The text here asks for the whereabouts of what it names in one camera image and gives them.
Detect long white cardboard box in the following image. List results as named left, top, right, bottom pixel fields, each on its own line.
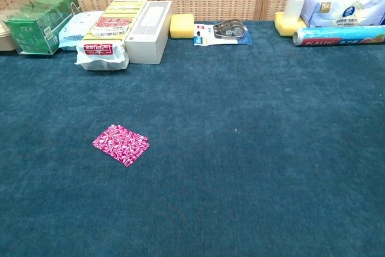
left=125, top=0, right=173, bottom=65

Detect clear box green tea bags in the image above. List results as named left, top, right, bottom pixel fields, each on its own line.
left=2, top=0, right=82, bottom=55

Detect teal carpet table mat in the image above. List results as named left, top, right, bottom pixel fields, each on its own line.
left=0, top=19, right=385, bottom=257

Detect yellow sponge block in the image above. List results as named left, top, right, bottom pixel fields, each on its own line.
left=169, top=13, right=196, bottom=40
left=274, top=11, right=307, bottom=39

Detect yellow sponge multipack red label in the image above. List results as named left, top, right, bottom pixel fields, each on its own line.
left=75, top=0, right=148, bottom=71

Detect beige lidded food container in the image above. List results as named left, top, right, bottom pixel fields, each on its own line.
left=0, top=10, right=17, bottom=52

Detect light blue wet wipes pack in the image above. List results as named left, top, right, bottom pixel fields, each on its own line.
left=58, top=10, right=105, bottom=51

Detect blue plastic wrap roll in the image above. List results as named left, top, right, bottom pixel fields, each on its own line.
left=292, top=25, right=385, bottom=47

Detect white blue tissue bag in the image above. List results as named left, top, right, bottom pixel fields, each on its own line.
left=300, top=0, right=385, bottom=28

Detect white roll cardboard core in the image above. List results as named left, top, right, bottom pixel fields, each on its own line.
left=283, top=0, right=306, bottom=23

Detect correction tape blister pack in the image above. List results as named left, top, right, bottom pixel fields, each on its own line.
left=193, top=19, right=253, bottom=46

